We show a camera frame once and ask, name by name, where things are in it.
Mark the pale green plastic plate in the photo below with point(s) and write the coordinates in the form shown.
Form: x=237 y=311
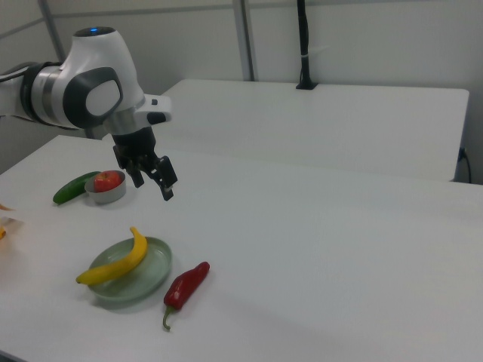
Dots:
x=151 y=271

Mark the yellow banana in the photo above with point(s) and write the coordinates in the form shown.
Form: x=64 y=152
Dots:
x=113 y=268

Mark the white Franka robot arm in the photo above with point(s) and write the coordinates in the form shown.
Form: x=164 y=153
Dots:
x=98 y=64

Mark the red apple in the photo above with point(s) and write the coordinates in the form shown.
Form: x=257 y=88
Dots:
x=107 y=181

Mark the red chili pepper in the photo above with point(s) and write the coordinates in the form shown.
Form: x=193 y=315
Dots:
x=183 y=288

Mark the black pole with base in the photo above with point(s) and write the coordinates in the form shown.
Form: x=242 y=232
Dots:
x=305 y=56

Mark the small grey bowl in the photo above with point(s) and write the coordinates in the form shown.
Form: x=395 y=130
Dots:
x=109 y=197

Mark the white side table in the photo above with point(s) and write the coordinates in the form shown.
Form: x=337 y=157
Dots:
x=320 y=124

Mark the green cucumber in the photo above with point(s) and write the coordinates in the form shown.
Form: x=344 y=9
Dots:
x=69 y=190

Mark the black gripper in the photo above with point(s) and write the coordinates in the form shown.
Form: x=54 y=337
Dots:
x=134 y=149

